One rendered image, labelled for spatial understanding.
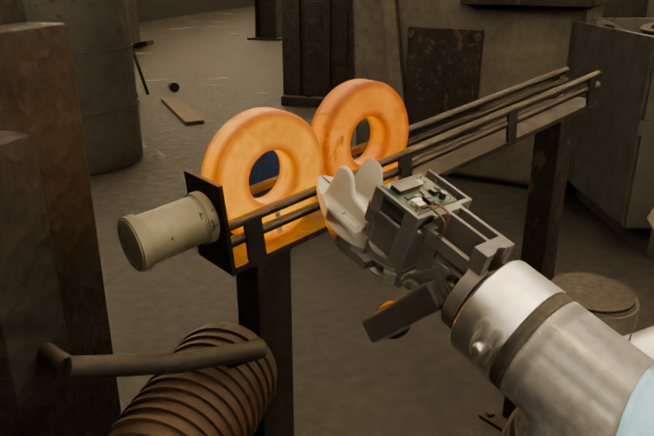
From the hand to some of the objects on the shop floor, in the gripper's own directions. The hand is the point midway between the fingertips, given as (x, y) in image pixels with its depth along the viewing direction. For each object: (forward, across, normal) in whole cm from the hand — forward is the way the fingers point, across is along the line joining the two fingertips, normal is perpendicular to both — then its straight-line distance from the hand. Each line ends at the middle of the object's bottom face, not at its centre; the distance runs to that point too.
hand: (327, 191), depth 63 cm
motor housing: (-17, +14, +70) cm, 73 cm away
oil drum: (+234, -66, +152) cm, 287 cm away
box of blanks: (+9, -226, +78) cm, 239 cm away
